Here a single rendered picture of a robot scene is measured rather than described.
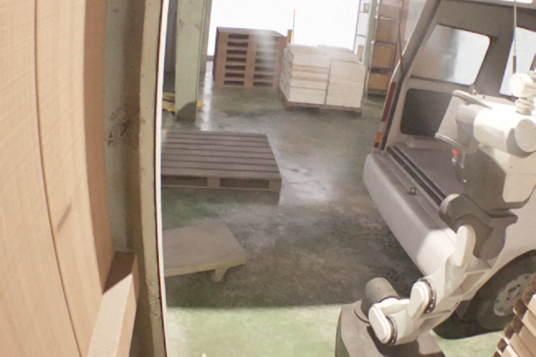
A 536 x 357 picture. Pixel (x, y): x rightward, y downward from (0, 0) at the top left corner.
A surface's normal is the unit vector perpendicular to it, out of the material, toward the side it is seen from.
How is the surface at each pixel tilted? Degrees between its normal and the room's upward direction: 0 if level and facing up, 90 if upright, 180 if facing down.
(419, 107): 90
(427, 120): 90
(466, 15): 95
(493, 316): 88
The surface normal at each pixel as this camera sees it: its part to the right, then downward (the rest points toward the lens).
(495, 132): -0.93, 0.10
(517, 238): 0.15, 0.40
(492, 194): -0.55, 0.38
